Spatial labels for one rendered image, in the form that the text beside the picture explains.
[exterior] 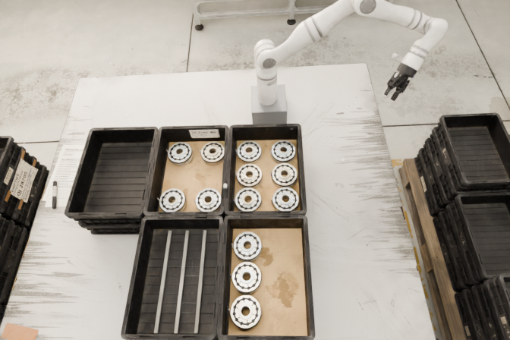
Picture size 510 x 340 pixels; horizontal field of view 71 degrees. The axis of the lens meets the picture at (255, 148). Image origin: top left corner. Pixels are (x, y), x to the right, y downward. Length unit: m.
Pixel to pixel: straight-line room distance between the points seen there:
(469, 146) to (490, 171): 0.17
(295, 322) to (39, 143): 2.36
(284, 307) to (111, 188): 0.84
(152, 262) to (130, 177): 0.39
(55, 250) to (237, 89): 1.12
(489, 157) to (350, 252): 1.00
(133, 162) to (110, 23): 2.30
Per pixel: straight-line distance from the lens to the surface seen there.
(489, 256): 2.09
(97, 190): 1.63
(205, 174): 1.51
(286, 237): 1.38
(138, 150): 1.66
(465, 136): 2.22
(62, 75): 3.47
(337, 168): 1.67
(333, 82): 1.97
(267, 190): 1.45
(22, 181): 2.42
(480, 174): 2.13
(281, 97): 1.75
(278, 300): 1.33
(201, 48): 3.24
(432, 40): 1.60
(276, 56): 1.48
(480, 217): 2.15
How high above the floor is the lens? 2.15
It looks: 58 degrees down
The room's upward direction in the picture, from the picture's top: 6 degrees counter-clockwise
